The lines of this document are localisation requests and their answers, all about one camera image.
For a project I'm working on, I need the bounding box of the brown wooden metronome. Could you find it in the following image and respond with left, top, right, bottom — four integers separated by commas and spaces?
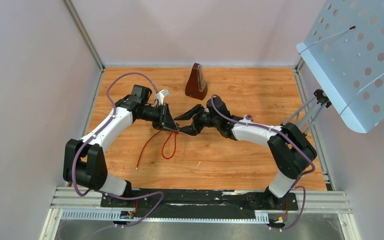
184, 63, 208, 100

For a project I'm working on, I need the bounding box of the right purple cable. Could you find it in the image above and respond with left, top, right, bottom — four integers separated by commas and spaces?
210, 94, 316, 190

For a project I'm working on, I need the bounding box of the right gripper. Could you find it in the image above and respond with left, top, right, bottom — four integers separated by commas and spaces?
174, 105, 220, 136

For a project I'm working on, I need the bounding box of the red cable lock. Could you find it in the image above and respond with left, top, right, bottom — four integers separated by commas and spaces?
135, 129, 163, 172
161, 129, 180, 160

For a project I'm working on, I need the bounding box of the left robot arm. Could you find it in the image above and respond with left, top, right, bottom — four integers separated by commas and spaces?
62, 84, 180, 207

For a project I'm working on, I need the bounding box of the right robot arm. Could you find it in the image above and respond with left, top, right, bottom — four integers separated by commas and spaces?
175, 95, 317, 209

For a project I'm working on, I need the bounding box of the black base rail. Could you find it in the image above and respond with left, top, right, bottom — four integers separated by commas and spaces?
100, 188, 299, 217

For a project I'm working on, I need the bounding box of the white cable duct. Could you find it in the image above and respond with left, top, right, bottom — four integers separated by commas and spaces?
60, 209, 270, 224

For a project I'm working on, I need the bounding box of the purple cable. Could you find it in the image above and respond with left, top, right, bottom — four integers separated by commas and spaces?
71, 72, 160, 198
210, 94, 316, 190

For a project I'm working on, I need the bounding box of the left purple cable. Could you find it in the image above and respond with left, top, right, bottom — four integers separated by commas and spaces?
71, 72, 160, 198

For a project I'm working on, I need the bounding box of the blue perforated metal stand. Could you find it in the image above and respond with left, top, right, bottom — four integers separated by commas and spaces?
296, 0, 384, 134

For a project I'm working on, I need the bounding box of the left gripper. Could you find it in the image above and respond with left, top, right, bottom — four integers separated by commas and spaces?
140, 103, 180, 133

